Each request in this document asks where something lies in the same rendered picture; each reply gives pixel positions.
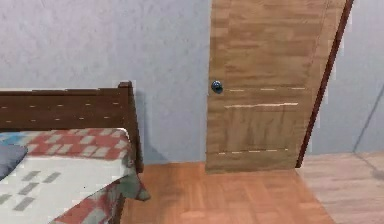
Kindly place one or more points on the dark round door knob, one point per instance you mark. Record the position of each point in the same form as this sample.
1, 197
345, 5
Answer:
216, 86

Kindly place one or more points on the light brown wooden door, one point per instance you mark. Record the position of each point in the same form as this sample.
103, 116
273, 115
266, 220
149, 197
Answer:
263, 83

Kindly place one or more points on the dark brown wooden bed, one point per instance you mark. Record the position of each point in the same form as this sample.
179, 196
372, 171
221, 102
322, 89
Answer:
66, 110

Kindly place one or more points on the red white patchwork bedspread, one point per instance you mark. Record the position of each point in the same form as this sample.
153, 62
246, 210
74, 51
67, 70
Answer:
73, 166

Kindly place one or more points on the grey pillow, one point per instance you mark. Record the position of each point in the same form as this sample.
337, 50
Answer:
10, 158

